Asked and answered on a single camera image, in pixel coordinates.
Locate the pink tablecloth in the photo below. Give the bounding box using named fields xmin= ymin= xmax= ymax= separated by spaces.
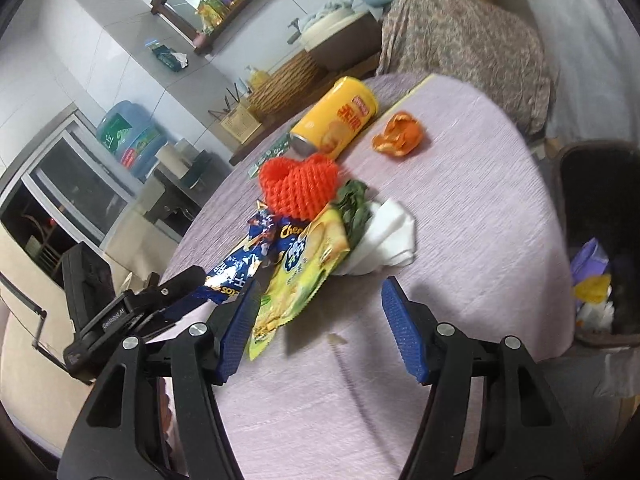
xmin=159 ymin=74 xmax=574 ymax=480

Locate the white napkin under wrappers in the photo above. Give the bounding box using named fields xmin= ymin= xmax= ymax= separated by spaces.
xmin=333 ymin=198 xmax=418 ymax=276

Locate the water dispenser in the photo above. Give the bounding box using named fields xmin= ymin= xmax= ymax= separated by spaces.
xmin=102 ymin=150 xmax=230 ymax=261

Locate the white cloth cover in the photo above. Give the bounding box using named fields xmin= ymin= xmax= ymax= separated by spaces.
xmin=527 ymin=0 xmax=639 ymax=144

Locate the purple woven table mat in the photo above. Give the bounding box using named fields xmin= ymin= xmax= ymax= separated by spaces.
xmin=240 ymin=71 xmax=432 ymax=181

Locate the yellow foam fruit net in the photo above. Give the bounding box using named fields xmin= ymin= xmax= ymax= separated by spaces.
xmin=574 ymin=273 xmax=612 ymax=304

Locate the floral cloth covered object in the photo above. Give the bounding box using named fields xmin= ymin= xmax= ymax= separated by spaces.
xmin=376 ymin=0 xmax=552 ymax=134

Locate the green tissue pack on wall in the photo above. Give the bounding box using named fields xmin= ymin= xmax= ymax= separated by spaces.
xmin=145 ymin=40 xmax=189 ymax=73

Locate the white tissue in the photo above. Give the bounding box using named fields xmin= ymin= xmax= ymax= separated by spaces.
xmin=576 ymin=301 xmax=615 ymax=333

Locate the blue water jug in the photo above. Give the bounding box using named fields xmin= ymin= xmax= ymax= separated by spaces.
xmin=96 ymin=101 xmax=169 ymax=182

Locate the green patterned packet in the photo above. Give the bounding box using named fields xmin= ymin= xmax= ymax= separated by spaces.
xmin=247 ymin=133 xmax=291 ymax=179

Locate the yellow soap dispenser bottle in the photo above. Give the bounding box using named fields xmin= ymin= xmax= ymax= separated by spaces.
xmin=246 ymin=65 xmax=270 ymax=91

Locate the green leafy vegetable scrap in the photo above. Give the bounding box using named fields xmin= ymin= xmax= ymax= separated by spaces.
xmin=332 ymin=179 xmax=371 ymax=249

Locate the yellow chips canister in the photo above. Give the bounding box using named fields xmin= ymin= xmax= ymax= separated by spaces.
xmin=290 ymin=77 xmax=378 ymax=159

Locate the purple plastic glove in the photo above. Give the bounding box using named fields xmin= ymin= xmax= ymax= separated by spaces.
xmin=570 ymin=237 xmax=608 ymax=285

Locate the blue snack wrapper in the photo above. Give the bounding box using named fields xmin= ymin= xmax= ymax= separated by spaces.
xmin=164 ymin=200 xmax=308 ymax=322

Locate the black trash bin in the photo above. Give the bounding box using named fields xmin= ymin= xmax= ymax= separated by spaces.
xmin=551 ymin=140 xmax=639 ymax=349

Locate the paper towel roll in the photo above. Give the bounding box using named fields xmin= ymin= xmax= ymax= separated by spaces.
xmin=156 ymin=143 xmax=192 ymax=179

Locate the woven wicker basket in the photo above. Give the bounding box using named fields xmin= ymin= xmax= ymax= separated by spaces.
xmin=248 ymin=51 xmax=328 ymax=120

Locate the chopstick holder box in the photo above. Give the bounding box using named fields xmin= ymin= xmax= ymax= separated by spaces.
xmin=220 ymin=103 xmax=262 ymax=144

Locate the red foam fruit net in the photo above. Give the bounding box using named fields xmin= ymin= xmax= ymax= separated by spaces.
xmin=258 ymin=154 xmax=338 ymax=221

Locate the brass faucet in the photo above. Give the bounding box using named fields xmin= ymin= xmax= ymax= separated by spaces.
xmin=286 ymin=18 xmax=305 ymax=44

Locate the orange peel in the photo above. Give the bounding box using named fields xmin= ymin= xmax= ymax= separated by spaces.
xmin=372 ymin=112 xmax=425 ymax=157

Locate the yellow-green chips bag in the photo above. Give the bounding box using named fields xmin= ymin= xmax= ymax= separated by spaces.
xmin=248 ymin=205 xmax=350 ymax=361

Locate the brown rice cooker pot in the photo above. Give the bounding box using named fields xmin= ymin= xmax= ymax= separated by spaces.
xmin=299 ymin=9 xmax=382 ymax=72

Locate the window frame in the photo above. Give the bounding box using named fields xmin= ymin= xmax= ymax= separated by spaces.
xmin=1 ymin=106 xmax=142 ymax=285

